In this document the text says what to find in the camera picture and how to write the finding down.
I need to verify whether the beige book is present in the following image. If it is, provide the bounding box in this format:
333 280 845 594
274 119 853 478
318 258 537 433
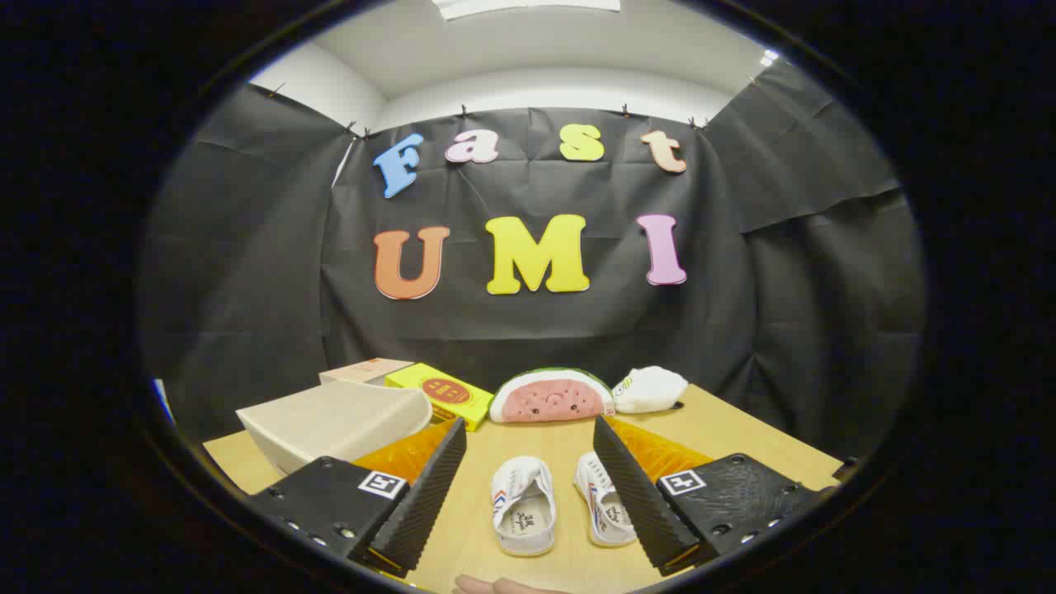
319 357 415 386

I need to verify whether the long ceiling light panel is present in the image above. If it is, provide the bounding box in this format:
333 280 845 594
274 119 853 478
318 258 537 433
433 0 621 21

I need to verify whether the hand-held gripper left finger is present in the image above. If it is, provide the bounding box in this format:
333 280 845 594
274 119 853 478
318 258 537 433
247 417 469 578

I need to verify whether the white plush toy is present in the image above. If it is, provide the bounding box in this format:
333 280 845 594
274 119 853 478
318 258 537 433
612 365 689 414

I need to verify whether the cream fabric storage box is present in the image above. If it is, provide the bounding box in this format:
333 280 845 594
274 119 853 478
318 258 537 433
237 379 434 475

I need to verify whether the yellow book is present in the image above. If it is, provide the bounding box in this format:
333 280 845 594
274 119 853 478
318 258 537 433
384 363 494 432

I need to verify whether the white canvas shoe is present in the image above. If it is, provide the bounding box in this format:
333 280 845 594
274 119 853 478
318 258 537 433
573 451 638 548
491 456 558 558

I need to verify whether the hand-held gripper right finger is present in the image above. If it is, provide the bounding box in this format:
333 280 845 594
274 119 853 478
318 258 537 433
592 415 838 577

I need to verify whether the black backdrop cloth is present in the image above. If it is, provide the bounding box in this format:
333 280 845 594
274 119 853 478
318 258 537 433
140 62 925 463

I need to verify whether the watermelon slice plush toy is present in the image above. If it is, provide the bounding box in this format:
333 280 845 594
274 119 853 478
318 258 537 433
489 368 616 424

